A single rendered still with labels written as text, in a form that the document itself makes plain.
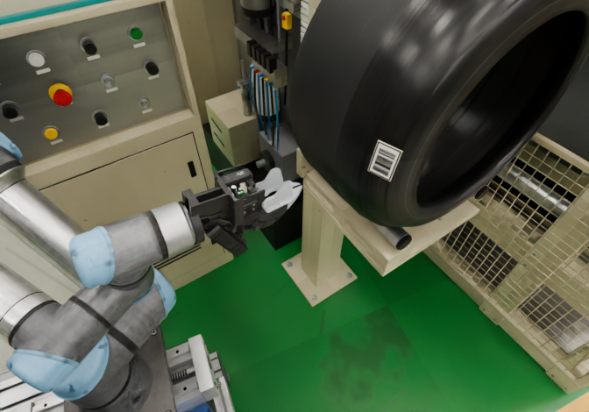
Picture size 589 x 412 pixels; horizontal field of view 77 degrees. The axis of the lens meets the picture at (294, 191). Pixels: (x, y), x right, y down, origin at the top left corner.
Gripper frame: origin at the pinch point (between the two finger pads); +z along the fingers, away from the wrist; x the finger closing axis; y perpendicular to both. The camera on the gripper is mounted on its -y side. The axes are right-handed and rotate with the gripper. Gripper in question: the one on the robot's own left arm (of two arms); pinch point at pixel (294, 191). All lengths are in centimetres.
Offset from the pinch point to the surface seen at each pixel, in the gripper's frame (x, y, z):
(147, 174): 61, -40, -13
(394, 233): -8.6, -17.5, 24.9
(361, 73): -1.2, 21.9, 8.2
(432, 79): -10.2, 24.6, 12.5
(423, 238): -9.5, -27.2, 39.1
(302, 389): -7, -112, 14
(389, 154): -10.8, 13.5, 8.2
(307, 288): 27, -107, 40
